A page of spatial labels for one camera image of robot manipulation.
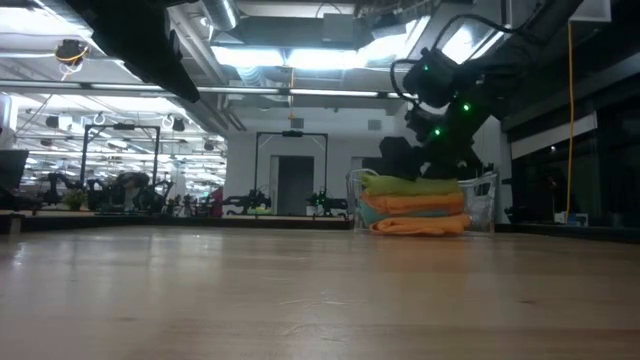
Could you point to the black round ceiling device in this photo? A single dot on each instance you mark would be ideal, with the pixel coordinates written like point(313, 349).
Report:
point(70, 51)

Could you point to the black gantry frame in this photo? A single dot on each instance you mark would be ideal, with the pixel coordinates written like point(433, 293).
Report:
point(292, 133)
point(122, 126)

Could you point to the grey square wall vent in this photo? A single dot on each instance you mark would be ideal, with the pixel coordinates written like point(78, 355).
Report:
point(374, 125)

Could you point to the clear plastic bin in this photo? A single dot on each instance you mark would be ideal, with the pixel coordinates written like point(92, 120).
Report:
point(482, 200)

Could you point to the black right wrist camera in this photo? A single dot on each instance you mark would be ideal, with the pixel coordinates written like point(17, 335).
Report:
point(432, 77)

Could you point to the silver ceiling duct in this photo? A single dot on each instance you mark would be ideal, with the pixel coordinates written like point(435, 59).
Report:
point(220, 12)

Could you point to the dark computer monitor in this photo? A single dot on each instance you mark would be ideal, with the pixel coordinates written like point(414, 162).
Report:
point(12, 167)

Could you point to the white blue floor box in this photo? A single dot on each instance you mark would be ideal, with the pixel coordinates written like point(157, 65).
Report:
point(572, 218)

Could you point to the teal microfiber towel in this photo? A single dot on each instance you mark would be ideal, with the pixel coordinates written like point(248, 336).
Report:
point(372, 216)

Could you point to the background potted plant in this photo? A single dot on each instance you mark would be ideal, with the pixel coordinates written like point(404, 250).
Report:
point(75, 200)

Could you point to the white ceiling box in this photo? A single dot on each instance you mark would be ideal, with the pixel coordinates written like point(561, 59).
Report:
point(595, 10)

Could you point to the long ceiling light bar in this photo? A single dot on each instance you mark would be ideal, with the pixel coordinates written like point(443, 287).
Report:
point(280, 92)

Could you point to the small grey hanging sign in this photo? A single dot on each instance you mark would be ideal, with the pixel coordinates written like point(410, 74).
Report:
point(296, 123)

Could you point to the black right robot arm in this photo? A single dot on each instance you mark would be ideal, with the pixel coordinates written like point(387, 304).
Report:
point(525, 50)

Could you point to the black background robot arm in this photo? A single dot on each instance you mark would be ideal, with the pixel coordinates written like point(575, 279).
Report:
point(247, 201)
point(57, 182)
point(327, 202)

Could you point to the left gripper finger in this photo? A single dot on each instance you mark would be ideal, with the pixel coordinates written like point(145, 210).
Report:
point(175, 80)

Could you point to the black wall screen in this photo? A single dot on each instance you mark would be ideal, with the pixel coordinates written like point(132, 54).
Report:
point(370, 166)

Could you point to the orange microfiber towel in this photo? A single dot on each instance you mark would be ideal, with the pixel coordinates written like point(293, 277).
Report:
point(415, 202)
point(425, 226)

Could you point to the person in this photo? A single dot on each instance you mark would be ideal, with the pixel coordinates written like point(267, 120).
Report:
point(132, 185)

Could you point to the green microfiber towel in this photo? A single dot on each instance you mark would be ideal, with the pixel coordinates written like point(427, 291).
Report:
point(410, 186)

